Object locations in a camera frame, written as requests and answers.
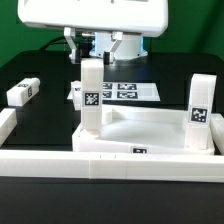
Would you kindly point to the white front fence bar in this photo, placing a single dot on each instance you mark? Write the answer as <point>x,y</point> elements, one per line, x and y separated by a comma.
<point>59,164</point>

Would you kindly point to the white left fence block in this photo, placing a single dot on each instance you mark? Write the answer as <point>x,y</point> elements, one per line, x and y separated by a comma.
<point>8,121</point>

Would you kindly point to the white right fence block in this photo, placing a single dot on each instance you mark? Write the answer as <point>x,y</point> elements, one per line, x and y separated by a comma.
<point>217,130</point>

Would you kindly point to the white fence block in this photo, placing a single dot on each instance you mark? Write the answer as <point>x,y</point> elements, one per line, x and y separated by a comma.
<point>217,130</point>
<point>8,121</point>

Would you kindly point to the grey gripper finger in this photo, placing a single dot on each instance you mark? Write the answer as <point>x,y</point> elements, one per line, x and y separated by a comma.
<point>115,41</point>
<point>70,34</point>

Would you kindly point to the fiducial marker sheet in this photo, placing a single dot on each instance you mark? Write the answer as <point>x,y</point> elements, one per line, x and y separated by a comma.
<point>123,91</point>

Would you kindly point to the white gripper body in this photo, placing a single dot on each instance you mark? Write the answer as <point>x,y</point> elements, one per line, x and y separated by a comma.
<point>145,17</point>

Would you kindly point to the white desk top tray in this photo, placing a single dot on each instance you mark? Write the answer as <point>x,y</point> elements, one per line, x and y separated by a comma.
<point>141,130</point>

